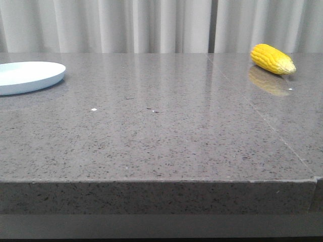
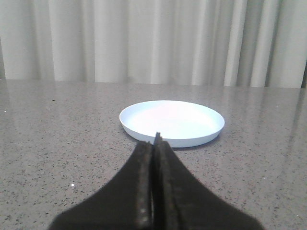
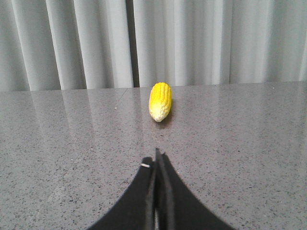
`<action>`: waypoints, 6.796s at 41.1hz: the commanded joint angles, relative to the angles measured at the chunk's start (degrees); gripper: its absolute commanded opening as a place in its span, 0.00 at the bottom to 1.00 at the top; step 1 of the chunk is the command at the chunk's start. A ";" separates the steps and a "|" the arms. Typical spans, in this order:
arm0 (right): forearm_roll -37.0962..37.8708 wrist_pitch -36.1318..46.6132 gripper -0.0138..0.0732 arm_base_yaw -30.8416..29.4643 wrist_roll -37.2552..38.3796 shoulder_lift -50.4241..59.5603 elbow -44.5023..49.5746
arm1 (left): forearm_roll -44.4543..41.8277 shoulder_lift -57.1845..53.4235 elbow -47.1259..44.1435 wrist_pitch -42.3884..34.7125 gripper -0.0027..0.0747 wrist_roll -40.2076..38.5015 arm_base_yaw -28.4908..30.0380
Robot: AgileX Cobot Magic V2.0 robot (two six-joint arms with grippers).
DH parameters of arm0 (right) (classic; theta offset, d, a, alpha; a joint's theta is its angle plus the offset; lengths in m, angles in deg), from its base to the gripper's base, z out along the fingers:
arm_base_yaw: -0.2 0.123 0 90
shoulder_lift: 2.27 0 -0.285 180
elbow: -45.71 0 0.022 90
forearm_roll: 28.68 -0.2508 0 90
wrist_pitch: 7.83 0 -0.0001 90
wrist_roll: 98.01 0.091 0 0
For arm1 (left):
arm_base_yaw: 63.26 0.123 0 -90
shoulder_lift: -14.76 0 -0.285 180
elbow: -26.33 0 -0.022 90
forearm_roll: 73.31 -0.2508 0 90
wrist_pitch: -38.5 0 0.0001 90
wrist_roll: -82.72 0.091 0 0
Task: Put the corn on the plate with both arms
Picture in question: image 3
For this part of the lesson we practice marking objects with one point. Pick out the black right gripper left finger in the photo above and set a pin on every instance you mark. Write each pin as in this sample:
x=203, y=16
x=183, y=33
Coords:
x=135, y=209

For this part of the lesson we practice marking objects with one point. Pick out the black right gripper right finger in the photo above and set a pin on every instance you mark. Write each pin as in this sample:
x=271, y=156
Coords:
x=176, y=205

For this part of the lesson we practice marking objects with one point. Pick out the yellow corn cob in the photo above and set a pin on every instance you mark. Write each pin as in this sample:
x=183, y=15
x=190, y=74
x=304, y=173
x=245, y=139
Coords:
x=160, y=101

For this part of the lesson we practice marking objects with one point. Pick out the white pleated curtain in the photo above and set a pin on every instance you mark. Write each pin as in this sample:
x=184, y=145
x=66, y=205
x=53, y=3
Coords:
x=89, y=44

